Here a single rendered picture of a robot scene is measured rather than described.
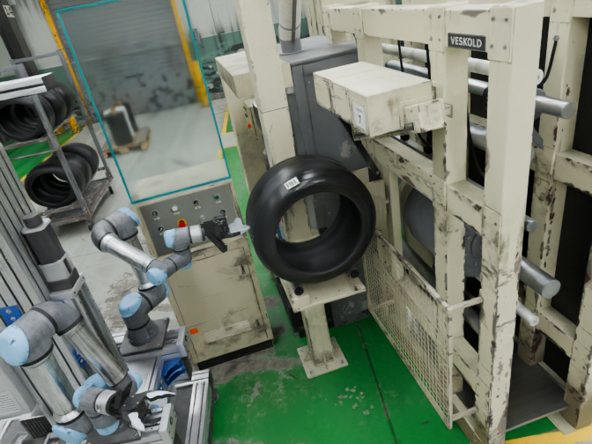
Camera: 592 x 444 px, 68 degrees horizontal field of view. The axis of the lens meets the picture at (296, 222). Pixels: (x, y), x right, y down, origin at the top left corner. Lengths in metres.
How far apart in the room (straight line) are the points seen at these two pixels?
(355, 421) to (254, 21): 2.09
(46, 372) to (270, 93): 1.39
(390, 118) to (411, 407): 1.69
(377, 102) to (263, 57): 0.68
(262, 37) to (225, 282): 1.44
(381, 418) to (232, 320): 1.07
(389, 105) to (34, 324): 1.37
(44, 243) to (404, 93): 1.41
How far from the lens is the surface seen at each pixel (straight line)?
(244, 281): 2.75
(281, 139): 2.12
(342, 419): 2.68
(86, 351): 1.76
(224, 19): 11.03
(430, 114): 1.54
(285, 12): 2.51
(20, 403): 2.28
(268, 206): 1.82
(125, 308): 2.28
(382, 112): 1.56
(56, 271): 1.94
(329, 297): 2.15
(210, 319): 2.88
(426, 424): 2.65
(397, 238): 2.52
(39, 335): 1.66
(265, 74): 2.05
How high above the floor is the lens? 2.15
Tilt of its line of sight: 28 degrees down
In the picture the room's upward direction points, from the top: 11 degrees counter-clockwise
